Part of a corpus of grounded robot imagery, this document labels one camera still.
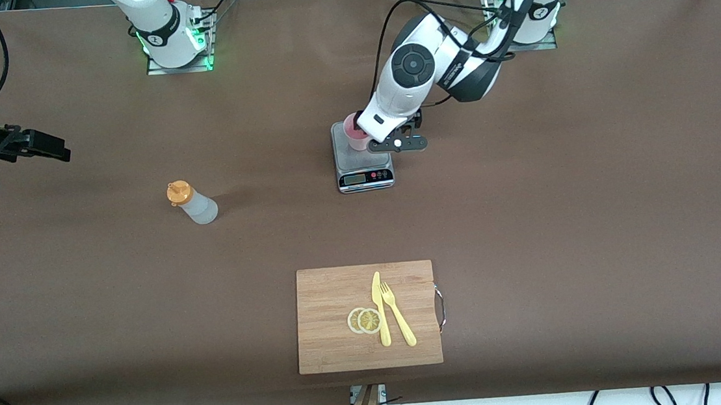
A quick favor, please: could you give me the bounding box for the yellow plastic knife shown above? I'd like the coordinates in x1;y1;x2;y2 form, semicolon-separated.
369;270;392;348

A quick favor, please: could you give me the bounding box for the clear sauce bottle orange cap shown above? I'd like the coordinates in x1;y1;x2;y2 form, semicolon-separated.
166;177;220;228

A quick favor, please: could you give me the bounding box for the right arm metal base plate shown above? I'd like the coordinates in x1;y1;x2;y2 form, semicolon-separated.
142;10;218;77

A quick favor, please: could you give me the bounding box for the yellow plastic fork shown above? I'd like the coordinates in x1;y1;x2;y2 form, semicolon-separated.
379;279;418;350

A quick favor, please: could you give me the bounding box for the pink plastic cup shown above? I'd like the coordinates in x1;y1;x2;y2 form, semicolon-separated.
343;112;375;153

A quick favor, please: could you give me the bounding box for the small metal bracket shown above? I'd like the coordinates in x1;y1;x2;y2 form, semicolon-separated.
349;383;388;405

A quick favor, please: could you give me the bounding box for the brown table cover sheet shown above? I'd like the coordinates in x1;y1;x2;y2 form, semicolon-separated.
0;0;721;405

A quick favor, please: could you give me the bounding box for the silver digital kitchen scale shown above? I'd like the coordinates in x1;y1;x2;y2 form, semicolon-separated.
329;116;396;195

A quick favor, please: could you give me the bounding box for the lemon slice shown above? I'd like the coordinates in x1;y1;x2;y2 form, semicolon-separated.
346;307;367;335
356;307;383;335

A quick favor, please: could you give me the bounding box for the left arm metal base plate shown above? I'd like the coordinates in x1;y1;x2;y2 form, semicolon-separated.
483;0;558;55

